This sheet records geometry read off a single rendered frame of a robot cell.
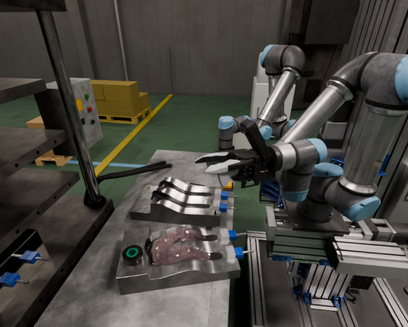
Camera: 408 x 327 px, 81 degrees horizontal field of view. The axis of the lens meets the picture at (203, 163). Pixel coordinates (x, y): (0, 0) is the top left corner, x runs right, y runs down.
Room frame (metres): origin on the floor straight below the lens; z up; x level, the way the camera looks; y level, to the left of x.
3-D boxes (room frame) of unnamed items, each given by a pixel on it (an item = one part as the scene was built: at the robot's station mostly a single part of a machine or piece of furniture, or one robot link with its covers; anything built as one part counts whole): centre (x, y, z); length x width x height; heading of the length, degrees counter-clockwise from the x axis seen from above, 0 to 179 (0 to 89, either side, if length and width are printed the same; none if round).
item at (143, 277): (0.75, 0.11, 0.85); 0.50 x 0.26 x 0.11; 99
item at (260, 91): (4.22, -1.18, 0.70); 0.71 x 0.63 x 1.40; 171
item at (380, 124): (0.69, -0.53, 1.41); 0.15 x 0.12 x 0.55; 19
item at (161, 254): (0.75, 0.11, 0.90); 0.26 x 0.18 x 0.08; 99
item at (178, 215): (1.11, 0.14, 0.87); 0.50 x 0.26 x 0.14; 82
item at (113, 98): (5.25, 1.92, 0.39); 1.30 x 0.93 x 0.78; 84
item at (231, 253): (0.74, -0.17, 0.85); 0.13 x 0.05 x 0.05; 99
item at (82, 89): (1.42, 0.81, 0.73); 0.30 x 0.22 x 1.47; 172
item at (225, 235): (0.85, -0.15, 0.85); 0.13 x 0.05 x 0.05; 99
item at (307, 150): (0.60, -0.28, 1.43); 0.11 x 0.08 x 0.09; 109
